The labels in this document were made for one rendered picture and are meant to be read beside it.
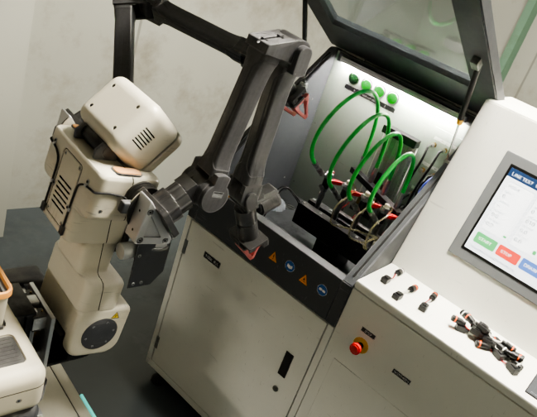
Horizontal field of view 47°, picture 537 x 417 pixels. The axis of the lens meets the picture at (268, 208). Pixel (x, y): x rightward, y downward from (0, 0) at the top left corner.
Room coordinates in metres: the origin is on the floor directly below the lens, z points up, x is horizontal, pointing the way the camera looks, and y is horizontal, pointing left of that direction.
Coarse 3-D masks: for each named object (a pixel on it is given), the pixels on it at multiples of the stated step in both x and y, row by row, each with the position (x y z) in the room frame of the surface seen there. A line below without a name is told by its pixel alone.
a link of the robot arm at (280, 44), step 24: (264, 48) 1.33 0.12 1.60; (288, 48) 1.37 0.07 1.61; (240, 72) 1.36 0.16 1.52; (264, 72) 1.35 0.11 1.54; (240, 96) 1.33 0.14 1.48; (240, 120) 1.33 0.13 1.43; (216, 144) 1.32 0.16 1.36; (192, 168) 1.34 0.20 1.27; (216, 168) 1.30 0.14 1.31; (216, 192) 1.29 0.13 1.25
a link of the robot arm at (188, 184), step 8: (200, 168) 1.35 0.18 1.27; (184, 176) 1.31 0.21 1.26; (192, 176) 1.32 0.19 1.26; (200, 176) 1.32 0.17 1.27; (208, 176) 1.32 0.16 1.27; (184, 184) 1.29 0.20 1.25; (192, 184) 1.28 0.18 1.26; (200, 184) 1.29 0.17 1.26; (192, 192) 1.28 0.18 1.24; (192, 200) 1.29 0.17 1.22
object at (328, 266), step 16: (224, 208) 1.91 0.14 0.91; (208, 224) 1.93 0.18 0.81; (224, 224) 1.90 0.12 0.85; (272, 224) 1.83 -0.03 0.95; (224, 240) 1.89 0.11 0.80; (272, 240) 1.79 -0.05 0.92; (288, 240) 1.76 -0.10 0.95; (256, 256) 1.81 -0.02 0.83; (288, 256) 1.74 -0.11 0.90; (304, 256) 1.71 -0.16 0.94; (320, 256) 1.73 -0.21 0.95; (272, 272) 1.76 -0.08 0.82; (288, 272) 1.73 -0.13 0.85; (320, 272) 1.68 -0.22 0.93; (336, 272) 1.67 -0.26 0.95; (288, 288) 1.72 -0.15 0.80; (304, 288) 1.69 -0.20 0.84; (336, 288) 1.64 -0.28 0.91; (320, 304) 1.65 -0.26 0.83
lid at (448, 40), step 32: (320, 0) 2.19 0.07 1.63; (352, 0) 2.06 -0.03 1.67; (384, 0) 1.92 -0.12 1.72; (416, 0) 1.79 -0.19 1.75; (448, 0) 1.69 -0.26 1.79; (480, 0) 1.56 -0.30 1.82; (352, 32) 2.24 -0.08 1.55; (384, 32) 2.11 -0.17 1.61; (416, 32) 1.96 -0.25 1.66; (448, 32) 1.83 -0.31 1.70; (480, 32) 1.67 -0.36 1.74; (384, 64) 2.30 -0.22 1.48; (416, 64) 2.10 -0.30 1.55; (448, 64) 2.00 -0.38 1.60; (480, 64) 1.79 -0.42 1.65; (448, 96) 2.16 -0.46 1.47; (480, 96) 1.99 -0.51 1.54
